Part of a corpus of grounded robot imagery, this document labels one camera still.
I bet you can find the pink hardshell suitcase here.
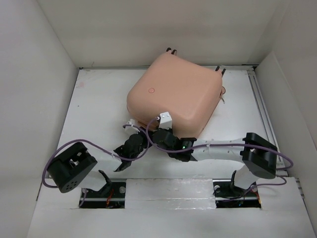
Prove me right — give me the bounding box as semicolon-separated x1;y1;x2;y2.
127;48;225;137

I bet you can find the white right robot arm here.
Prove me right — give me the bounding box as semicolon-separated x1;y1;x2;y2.
150;128;277;199

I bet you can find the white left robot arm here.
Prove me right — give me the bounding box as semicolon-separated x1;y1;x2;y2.
42;130;152;197

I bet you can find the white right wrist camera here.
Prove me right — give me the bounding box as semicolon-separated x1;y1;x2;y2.
158;112;172;130

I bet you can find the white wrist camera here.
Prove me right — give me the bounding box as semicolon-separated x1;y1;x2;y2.
123;119;140;135
158;112;172;130

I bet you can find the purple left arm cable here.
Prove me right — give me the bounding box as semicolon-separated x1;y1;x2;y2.
42;128;154;206

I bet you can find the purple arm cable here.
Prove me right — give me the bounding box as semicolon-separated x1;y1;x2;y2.
146;116;294;201
42;128;154;206

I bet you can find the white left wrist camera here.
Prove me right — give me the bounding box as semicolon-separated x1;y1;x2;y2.
123;119;140;135

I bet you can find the aluminium side rail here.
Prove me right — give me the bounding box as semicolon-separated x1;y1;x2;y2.
247;65;288;172

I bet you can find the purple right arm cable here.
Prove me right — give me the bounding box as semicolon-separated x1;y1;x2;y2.
146;116;294;201

